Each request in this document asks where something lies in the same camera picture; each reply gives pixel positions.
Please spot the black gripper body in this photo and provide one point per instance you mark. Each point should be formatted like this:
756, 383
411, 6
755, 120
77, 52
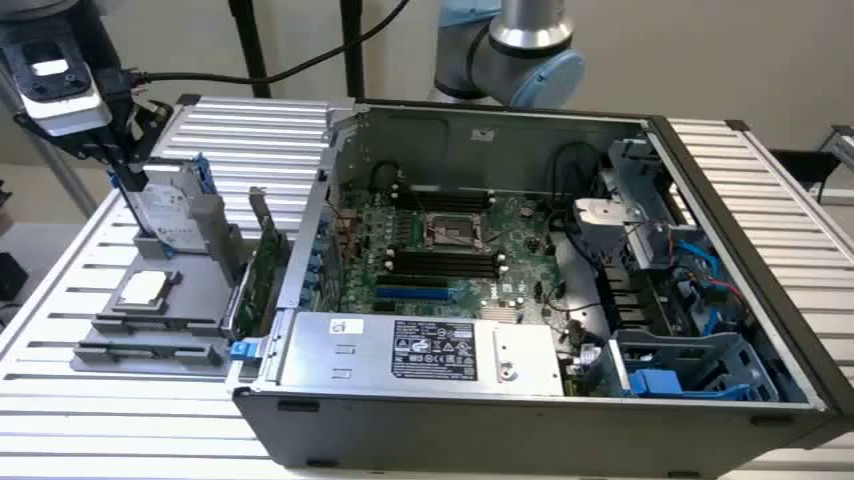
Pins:
109, 75

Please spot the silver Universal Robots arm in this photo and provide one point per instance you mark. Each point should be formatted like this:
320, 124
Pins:
527, 30

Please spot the black RAM slot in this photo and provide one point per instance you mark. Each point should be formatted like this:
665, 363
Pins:
447, 258
443, 197
447, 251
447, 273
443, 192
447, 265

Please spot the black expansion slot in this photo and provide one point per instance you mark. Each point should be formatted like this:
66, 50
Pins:
415, 280

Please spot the blue expansion slot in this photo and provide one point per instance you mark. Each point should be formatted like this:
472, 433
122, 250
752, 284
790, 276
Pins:
412, 292

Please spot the grey metal pole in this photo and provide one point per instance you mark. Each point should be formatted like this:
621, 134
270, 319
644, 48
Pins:
62, 170

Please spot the silver CPU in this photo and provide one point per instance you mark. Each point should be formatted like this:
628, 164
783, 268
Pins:
146, 289

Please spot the grey parts rack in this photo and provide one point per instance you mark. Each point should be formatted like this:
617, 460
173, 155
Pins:
193, 290

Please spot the black box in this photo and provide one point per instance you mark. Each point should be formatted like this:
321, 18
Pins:
12, 277

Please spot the green graphics card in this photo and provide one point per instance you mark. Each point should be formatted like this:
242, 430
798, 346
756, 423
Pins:
262, 260

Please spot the blue case latch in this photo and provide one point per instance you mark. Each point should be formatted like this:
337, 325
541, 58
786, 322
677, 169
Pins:
242, 350

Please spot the CPU socket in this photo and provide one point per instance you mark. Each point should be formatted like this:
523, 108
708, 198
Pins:
452, 230

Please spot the silver power supply unit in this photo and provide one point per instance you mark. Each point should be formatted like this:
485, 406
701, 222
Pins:
373, 360

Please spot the black power supply label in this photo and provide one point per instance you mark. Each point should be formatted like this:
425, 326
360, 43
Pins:
433, 350

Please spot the silver chipset heatsink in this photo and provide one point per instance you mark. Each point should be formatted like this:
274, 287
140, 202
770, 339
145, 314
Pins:
499, 314

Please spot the green motherboard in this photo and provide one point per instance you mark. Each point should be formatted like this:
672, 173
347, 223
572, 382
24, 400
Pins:
527, 260

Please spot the open black PC case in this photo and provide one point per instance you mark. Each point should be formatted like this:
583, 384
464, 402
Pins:
467, 435

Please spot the grey metal disk bay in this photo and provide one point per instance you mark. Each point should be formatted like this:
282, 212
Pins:
633, 170

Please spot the blue plastic disk bay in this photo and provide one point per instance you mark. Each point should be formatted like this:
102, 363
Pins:
673, 350

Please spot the hard disk with blue bracket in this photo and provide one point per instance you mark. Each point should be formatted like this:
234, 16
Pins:
166, 210

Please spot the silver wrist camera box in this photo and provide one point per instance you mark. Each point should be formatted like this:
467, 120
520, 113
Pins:
56, 100

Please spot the black stand post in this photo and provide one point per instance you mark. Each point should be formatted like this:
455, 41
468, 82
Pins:
351, 50
252, 50

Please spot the aluminium profile frame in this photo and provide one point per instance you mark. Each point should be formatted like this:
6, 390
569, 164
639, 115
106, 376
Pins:
842, 142

